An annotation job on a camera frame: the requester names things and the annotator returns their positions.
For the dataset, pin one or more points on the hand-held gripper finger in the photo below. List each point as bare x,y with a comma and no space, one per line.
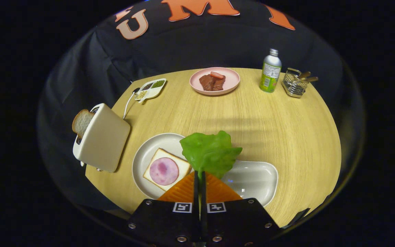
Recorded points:
203,195
195,195

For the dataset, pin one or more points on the green lettuce leaf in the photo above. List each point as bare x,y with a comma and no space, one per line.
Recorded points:
207,151

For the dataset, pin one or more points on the toasted bread slice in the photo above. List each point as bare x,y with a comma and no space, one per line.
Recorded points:
82,121

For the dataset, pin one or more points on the pink ham slice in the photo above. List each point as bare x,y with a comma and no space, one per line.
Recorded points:
164,171

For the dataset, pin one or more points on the white bread slice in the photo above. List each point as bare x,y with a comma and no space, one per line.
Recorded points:
160,154

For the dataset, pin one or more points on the oval white dish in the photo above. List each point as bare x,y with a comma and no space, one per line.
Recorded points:
255,178

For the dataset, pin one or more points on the round white plate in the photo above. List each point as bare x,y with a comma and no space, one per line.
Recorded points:
146,154

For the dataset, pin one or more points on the white toaster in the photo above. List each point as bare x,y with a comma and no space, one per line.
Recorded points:
105,140

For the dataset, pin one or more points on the white divided tray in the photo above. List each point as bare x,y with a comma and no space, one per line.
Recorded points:
153,93

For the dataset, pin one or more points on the brown meat piece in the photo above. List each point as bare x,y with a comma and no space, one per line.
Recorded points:
211,84

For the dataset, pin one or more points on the pile of pale soybeans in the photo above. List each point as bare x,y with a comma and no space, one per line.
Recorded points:
141,94

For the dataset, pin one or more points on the pile of green beans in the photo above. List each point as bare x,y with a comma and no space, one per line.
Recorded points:
158,83

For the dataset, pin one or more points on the pile of dark red beans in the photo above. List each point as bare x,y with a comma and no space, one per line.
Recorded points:
147,86

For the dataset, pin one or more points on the small red sausage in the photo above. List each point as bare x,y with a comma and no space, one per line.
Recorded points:
217,75

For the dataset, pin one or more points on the pink plate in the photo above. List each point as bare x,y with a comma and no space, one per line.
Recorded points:
231,77

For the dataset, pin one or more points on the green label metal bottle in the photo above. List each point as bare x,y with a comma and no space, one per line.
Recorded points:
270,73

